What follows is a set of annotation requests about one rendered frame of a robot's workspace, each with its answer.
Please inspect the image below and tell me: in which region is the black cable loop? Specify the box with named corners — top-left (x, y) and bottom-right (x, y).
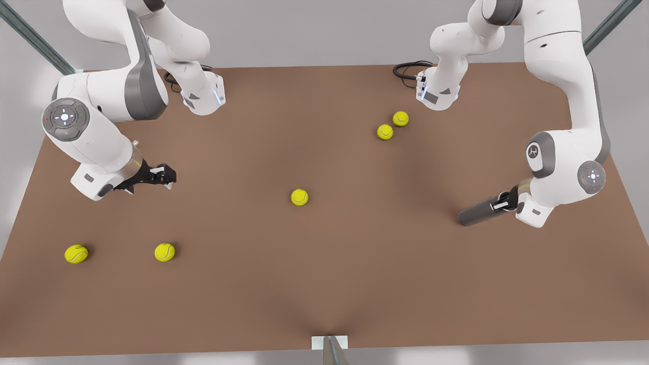
top-left (392, 60), bottom-right (435, 90)
top-left (163, 64), bottom-right (214, 94)

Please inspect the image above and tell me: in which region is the white post foot plate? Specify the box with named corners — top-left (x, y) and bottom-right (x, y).
top-left (311, 335), bottom-right (349, 351)

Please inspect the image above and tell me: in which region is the silver frame post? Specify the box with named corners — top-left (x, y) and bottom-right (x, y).
top-left (583, 0), bottom-right (643, 56)
top-left (0, 0), bottom-right (77, 76)
top-left (323, 336), bottom-right (351, 365)

